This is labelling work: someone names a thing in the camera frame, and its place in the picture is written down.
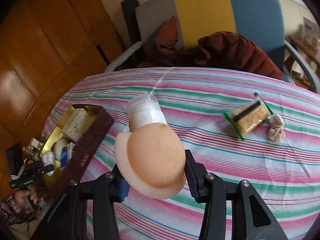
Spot person left hand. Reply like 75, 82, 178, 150
15, 187, 39, 209

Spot large white carton box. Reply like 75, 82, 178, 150
62, 108, 92, 142

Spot gold metal tin box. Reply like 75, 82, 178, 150
40, 104, 103, 171

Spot wooden wardrobe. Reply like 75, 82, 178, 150
1, 0, 124, 197

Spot peach pump bottle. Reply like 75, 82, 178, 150
114, 94, 186, 199

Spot small white cube box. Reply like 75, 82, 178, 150
29, 137, 47, 151

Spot striped pink green bedsheet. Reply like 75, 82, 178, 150
43, 68, 319, 239

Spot green cracker packet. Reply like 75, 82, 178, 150
222, 93, 273, 140

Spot tricolour fabric armchair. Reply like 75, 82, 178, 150
106, 0, 319, 93

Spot white boxed appliance carton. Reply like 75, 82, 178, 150
302, 16, 319, 46

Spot wooden side desk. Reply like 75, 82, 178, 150
289, 35, 319, 77

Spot beige scrunchie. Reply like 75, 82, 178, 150
267, 114, 285, 142

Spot white sock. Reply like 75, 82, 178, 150
52, 138, 69, 161

